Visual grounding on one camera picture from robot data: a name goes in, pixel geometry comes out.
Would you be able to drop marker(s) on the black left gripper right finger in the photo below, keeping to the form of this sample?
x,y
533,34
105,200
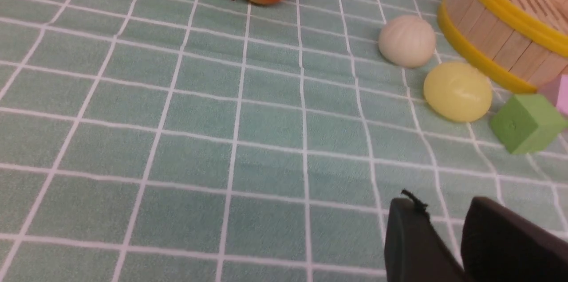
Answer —
x,y
498,245

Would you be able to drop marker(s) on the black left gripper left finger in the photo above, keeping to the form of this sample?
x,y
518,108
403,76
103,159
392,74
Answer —
x,y
414,252

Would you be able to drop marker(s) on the yellow bun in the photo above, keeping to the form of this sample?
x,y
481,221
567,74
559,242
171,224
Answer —
x,y
458,91

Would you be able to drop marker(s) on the white bun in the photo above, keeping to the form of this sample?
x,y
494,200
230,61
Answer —
x,y
407,41

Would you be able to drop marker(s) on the bamboo steamer tray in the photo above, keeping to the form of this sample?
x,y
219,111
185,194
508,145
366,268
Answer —
x,y
520,44

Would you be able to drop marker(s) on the green foam cube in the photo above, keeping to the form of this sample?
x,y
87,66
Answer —
x,y
527,123

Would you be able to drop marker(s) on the pink foam cube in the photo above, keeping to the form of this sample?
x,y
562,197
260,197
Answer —
x,y
556,92

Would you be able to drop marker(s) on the green checkered tablecloth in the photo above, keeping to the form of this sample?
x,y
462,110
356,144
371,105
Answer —
x,y
217,141

